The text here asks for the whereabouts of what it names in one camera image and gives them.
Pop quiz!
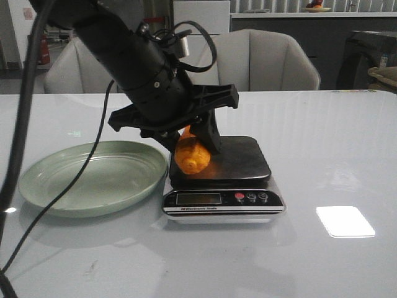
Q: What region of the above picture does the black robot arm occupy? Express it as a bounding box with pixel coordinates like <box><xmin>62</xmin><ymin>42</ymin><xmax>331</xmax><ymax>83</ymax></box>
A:
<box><xmin>32</xmin><ymin>1</ymin><xmax>238</xmax><ymax>155</ymax></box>

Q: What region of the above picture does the fruit bowl on counter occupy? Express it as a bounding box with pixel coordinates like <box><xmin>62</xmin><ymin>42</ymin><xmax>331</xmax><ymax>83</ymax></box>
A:
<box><xmin>305</xmin><ymin>0</ymin><xmax>331</xmax><ymax>12</ymax></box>

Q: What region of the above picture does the green plate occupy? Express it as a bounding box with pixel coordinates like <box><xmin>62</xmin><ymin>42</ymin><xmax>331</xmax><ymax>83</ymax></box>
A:
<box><xmin>19</xmin><ymin>141</ymin><xmax>167</xmax><ymax>218</ymax></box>

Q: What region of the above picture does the silver digital kitchen scale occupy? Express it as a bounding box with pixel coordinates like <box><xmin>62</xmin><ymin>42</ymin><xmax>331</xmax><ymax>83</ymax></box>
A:
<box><xmin>162</xmin><ymin>136</ymin><xmax>286</xmax><ymax>224</ymax></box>

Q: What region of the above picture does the black appliance box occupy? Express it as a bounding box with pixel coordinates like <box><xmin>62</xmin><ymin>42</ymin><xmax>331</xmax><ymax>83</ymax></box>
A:
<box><xmin>336</xmin><ymin>30</ymin><xmax>396</xmax><ymax>89</ymax></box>

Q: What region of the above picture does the silver camera on wrist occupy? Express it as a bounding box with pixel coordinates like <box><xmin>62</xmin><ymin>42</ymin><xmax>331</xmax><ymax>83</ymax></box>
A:
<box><xmin>173</xmin><ymin>37</ymin><xmax>190</xmax><ymax>58</ymax></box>

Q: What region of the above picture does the orange corn cob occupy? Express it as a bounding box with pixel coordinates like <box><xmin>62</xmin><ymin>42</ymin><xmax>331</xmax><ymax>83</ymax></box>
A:
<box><xmin>174</xmin><ymin>125</ymin><xmax>211</xmax><ymax>174</ymax></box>

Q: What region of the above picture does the grey upholstered chair left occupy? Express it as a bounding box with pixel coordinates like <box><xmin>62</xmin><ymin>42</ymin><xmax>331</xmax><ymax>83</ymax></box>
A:
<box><xmin>43</xmin><ymin>37</ymin><xmax>112</xmax><ymax>94</ymax></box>

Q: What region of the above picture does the dark kitchen counter cabinet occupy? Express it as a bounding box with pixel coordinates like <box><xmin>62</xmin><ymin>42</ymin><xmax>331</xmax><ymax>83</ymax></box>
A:
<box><xmin>231</xmin><ymin>12</ymin><xmax>396</xmax><ymax>89</ymax></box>

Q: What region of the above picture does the tan cushion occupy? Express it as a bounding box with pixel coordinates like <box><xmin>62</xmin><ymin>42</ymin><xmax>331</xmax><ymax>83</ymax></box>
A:
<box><xmin>368</xmin><ymin>66</ymin><xmax>397</xmax><ymax>94</ymax></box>

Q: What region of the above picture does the grey upholstered chair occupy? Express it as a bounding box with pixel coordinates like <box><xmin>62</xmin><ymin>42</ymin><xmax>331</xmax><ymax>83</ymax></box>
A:
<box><xmin>189</xmin><ymin>28</ymin><xmax>321</xmax><ymax>92</ymax></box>
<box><xmin>43</xmin><ymin>37</ymin><xmax>112</xmax><ymax>94</ymax></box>

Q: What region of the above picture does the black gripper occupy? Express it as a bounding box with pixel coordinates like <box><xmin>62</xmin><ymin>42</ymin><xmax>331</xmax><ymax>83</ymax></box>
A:
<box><xmin>108</xmin><ymin>84</ymin><xmax>239</xmax><ymax>155</ymax></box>

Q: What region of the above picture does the red fire extinguisher box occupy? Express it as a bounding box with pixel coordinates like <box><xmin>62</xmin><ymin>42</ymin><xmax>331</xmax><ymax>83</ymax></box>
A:
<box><xmin>38</xmin><ymin>34</ymin><xmax>51</xmax><ymax>65</ymax></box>

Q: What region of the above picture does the black cable left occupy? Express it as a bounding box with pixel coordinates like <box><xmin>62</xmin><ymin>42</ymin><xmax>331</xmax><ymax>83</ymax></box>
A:
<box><xmin>0</xmin><ymin>0</ymin><xmax>115</xmax><ymax>298</ymax></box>

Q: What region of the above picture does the grey upholstered chair middle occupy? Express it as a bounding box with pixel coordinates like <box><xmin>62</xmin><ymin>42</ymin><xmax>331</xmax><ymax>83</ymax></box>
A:
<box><xmin>189</xmin><ymin>28</ymin><xmax>321</xmax><ymax>92</ymax></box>

